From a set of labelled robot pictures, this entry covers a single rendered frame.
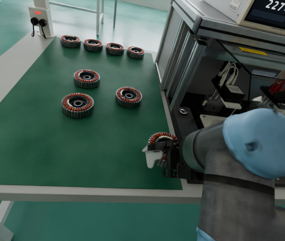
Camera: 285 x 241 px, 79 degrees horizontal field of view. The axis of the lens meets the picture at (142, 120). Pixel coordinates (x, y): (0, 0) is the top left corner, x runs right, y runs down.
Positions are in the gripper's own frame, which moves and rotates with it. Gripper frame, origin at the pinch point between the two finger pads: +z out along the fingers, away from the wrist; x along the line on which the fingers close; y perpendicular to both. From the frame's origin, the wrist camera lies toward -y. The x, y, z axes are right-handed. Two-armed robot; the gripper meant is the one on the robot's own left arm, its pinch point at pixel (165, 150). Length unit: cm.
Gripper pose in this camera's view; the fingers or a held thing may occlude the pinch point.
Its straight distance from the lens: 52.5
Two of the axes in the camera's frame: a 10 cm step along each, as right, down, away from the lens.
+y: -0.5, 9.6, -2.7
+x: 9.8, 1.0, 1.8
